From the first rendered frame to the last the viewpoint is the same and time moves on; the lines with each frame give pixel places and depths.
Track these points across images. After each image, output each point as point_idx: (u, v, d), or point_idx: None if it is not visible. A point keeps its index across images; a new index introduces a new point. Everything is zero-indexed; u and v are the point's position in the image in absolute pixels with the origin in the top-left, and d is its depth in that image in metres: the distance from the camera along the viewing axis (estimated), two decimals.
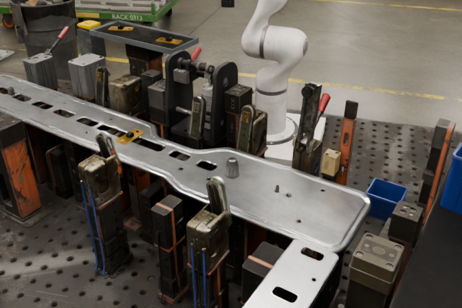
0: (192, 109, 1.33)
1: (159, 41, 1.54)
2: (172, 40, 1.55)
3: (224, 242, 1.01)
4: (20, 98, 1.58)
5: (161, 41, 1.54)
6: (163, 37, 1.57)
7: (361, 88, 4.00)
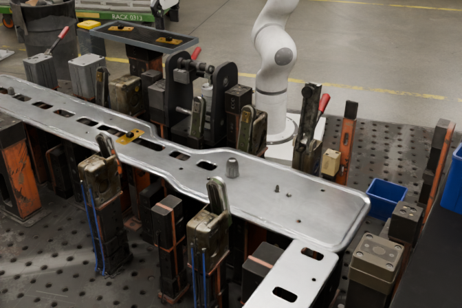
0: (192, 109, 1.33)
1: (159, 41, 1.54)
2: (172, 40, 1.55)
3: (224, 242, 1.01)
4: (20, 98, 1.58)
5: (161, 41, 1.54)
6: (163, 37, 1.57)
7: (361, 88, 4.00)
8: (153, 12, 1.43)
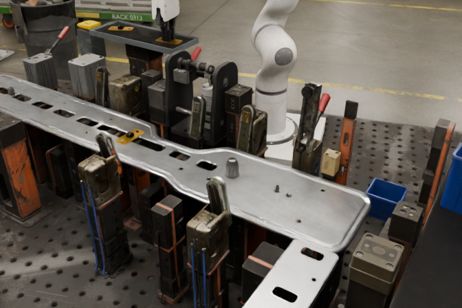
0: (192, 109, 1.33)
1: (159, 41, 1.54)
2: (172, 40, 1.55)
3: (224, 242, 1.01)
4: (20, 98, 1.58)
5: (161, 41, 1.54)
6: None
7: (361, 88, 4.00)
8: (161, 26, 1.49)
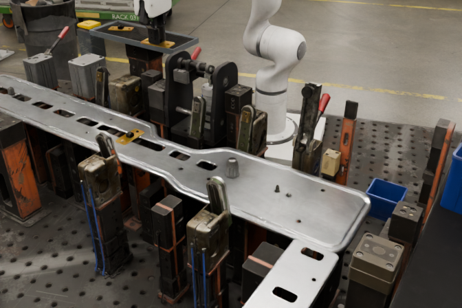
0: (192, 109, 1.33)
1: (145, 43, 1.20)
2: (161, 42, 1.20)
3: (224, 242, 1.01)
4: (20, 98, 1.58)
5: (147, 43, 1.19)
6: None
7: (361, 88, 4.00)
8: (146, 24, 1.14)
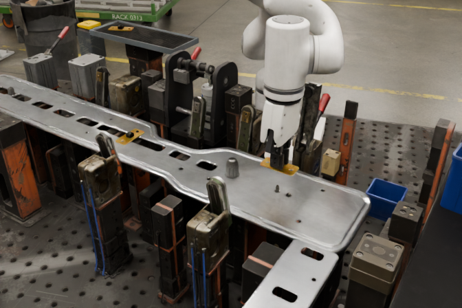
0: (192, 109, 1.33)
1: (266, 166, 1.08)
2: (284, 165, 1.08)
3: (224, 242, 1.01)
4: (20, 98, 1.58)
5: (268, 167, 1.07)
6: (270, 157, 1.11)
7: (361, 88, 4.00)
8: (271, 152, 1.02)
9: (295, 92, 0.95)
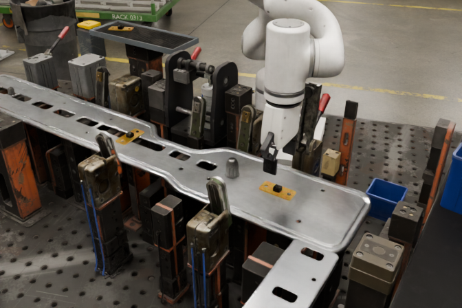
0: (192, 109, 1.33)
1: (265, 191, 1.11)
2: (282, 190, 1.12)
3: (224, 242, 1.01)
4: (20, 98, 1.58)
5: (267, 191, 1.11)
6: (269, 181, 1.14)
7: (361, 88, 4.00)
8: (264, 155, 0.99)
9: (295, 95, 0.95)
